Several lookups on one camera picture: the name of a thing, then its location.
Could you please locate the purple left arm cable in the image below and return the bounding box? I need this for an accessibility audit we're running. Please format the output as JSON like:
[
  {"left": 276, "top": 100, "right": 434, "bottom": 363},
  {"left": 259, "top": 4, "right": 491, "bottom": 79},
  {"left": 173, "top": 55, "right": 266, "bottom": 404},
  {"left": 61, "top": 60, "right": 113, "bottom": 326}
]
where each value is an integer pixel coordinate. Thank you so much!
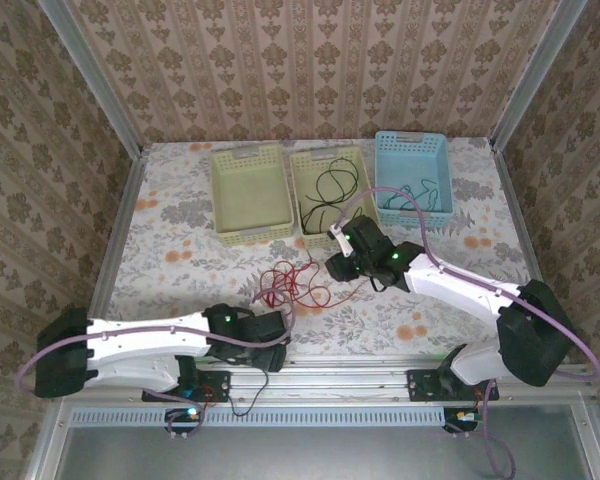
[{"left": 17, "top": 298, "right": 294, "bottom": 442}]

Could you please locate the aluminium mounting rail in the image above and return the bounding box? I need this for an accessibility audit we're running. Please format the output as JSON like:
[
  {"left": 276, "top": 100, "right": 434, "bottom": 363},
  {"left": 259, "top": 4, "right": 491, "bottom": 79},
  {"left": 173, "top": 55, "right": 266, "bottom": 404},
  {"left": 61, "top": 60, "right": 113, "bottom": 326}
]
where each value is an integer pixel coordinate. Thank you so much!
[{"left": 194, "top": 353, "right": 461, "bottom": 402}]

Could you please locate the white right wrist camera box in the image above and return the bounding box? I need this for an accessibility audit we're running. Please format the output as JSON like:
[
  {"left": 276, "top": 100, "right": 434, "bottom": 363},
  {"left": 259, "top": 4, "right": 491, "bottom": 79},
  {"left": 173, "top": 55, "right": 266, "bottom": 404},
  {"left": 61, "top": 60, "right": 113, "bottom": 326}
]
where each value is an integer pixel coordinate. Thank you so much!
[{"left": 328, "top": 223, "right": 355, "bottom": 260}]

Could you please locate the black cable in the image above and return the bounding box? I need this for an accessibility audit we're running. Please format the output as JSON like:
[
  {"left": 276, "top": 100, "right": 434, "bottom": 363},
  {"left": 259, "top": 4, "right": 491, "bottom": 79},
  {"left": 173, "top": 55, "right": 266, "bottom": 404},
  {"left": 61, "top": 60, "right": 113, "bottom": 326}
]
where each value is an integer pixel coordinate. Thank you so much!
[
  {"left": 299, "top": 197, "right": 344, "bottom": 236},
  {"left": 315, "top": 158, "right": 360, "bottom": 204}
]

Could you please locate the thin black hanging wire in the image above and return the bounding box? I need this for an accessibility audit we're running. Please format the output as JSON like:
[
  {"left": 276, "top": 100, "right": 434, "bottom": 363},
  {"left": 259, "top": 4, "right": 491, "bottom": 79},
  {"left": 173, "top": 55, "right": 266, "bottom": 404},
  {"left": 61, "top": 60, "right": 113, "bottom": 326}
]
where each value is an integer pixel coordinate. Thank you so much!
[{"left": 228, "top": 368, "right": 272, "bottom": 418}]

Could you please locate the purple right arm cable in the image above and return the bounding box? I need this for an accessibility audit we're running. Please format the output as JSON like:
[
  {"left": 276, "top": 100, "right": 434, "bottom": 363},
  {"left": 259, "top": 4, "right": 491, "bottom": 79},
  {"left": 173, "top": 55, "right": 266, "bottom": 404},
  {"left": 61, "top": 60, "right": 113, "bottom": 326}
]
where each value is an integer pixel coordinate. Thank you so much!
[{"left": 335, "top": 186, "right": 600, "bottom": 477}]

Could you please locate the small controller board with lights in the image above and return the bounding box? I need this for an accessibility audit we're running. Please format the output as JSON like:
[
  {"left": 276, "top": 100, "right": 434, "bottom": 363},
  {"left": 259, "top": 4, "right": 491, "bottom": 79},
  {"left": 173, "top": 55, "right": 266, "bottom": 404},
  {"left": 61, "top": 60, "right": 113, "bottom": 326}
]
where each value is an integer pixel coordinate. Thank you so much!
[
  {"left": 163, "top": 405, "right": 207, "bottom": 434},
  {"left": 442, "top": 405, "right": 482, "bottom": 434}
]

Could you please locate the red cable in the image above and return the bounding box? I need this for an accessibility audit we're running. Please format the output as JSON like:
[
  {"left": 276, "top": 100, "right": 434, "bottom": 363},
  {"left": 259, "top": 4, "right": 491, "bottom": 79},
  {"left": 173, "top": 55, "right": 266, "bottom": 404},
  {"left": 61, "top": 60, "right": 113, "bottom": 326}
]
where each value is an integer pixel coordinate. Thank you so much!
[
  {"left": 257, "top": 252, "right": 331, "bottom": 311},
  {"left": 292, "top": 279, "right": 364, "bottom": 310}
]

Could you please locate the floral printed tablecloth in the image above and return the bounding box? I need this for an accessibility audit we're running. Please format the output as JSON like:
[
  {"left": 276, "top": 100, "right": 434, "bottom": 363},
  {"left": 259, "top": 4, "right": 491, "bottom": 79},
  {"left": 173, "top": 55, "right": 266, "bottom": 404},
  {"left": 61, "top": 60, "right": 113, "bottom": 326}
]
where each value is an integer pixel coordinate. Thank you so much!
[{"left": 112, "top": 137, "right": 531, "bottom": 359}]

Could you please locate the cream perforated plastic basket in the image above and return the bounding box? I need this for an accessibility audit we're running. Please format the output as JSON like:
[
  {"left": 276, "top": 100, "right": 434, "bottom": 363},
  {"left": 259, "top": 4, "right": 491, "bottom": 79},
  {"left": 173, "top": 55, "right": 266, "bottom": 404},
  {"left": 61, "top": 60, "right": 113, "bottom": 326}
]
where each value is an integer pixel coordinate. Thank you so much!
[{"left": 288, "top": 146, "right": 383, "bottom": 250}]

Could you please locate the yellow-green perforated plastic basket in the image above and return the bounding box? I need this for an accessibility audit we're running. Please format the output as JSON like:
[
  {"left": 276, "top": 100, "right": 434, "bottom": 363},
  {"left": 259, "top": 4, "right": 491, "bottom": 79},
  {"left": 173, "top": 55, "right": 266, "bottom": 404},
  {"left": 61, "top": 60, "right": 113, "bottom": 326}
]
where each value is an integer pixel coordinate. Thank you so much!
[{"left": 210, "top": 144, "right": 296, "bottom": 247}]

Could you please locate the aluminium frame post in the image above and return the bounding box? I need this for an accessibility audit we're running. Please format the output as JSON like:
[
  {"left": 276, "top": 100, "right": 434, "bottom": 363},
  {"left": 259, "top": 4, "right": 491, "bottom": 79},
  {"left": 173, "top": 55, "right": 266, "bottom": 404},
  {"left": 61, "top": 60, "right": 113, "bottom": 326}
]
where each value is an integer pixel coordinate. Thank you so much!
[
  {"left": 490, "top": 0, "right": 591, "bottom": 149},
  {"left": 37, "top": 0, "right": 145, "bottom": 159}
]

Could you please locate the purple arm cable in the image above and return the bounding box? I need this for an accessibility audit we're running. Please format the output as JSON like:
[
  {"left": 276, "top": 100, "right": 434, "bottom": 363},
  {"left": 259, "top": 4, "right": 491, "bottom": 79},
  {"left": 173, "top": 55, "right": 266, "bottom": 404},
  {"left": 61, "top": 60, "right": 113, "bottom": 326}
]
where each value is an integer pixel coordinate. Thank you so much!
[
  {"left": 17, "top": 298, "right": 294, "bottom": 442},
  {"left": 335, "top": 186, "right": 600, "bottom": 477}
]

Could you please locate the grey metal panel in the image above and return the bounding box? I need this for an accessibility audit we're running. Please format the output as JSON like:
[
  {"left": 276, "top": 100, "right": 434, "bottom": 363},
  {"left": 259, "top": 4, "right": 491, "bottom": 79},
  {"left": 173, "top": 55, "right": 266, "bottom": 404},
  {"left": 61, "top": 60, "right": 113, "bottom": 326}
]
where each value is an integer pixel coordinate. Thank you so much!
[{"left": 29, "top": 403, "right": 600, "bottom": 480}]

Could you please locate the white slotted cable duct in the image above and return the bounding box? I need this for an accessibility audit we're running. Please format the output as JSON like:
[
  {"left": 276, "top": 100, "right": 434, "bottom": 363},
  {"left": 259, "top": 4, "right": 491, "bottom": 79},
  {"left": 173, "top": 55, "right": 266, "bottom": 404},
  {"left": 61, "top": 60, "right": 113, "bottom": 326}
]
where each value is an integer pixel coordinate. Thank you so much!
[{"left": 71, "top": 406, "right": 447, "bottom": 427}]

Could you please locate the light blue perforated plastic basket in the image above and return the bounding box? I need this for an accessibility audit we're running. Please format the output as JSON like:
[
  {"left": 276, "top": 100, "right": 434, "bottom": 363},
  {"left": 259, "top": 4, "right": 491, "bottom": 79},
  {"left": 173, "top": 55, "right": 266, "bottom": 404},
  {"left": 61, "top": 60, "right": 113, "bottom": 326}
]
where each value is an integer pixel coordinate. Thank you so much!
[{"left": 373, "top": 130, "right": 455, "bottom": 230}]

